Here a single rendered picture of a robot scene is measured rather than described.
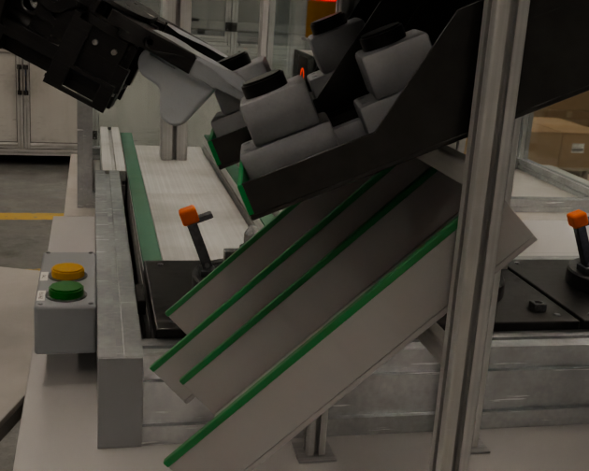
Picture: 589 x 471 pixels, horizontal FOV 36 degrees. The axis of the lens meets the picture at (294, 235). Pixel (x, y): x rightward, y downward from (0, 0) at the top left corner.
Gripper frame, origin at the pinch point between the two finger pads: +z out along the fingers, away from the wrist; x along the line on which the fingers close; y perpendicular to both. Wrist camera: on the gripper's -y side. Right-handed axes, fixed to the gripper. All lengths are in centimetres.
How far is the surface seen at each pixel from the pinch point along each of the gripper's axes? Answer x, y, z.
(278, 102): 15.1, -2.0, 2.4
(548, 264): -47, 9, 50
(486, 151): 22.1, -6.3, 13.9
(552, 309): -28, 11, 45
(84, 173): -104, 48, -20
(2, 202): -426, 192, -89
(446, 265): 19.4, 1.3, 16.4
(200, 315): -6.7, 22.8, 6.7
